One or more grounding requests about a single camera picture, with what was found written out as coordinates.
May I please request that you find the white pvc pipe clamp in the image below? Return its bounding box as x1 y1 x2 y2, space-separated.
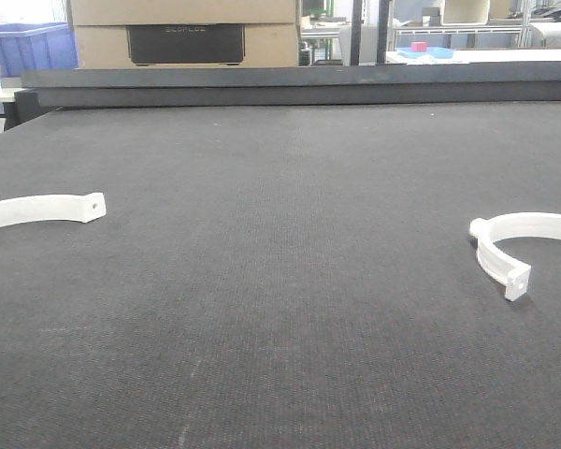
469 212 561 301
0 193 107 228

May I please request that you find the blue plastic bin background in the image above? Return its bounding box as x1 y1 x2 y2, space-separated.
0 22 79 78

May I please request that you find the blue tray on far table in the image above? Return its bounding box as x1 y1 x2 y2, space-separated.
396 47 454 60

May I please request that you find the small red cube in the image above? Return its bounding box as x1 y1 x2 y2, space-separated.
410 41 428 53

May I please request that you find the large cardboard box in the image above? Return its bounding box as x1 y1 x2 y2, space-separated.
69 0 300 69

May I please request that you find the black raised table edge board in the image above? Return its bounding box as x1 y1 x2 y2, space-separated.
14 62 561 130

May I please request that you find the aluminium frame rack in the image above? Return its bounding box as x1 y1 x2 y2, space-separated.
390 1 539 50

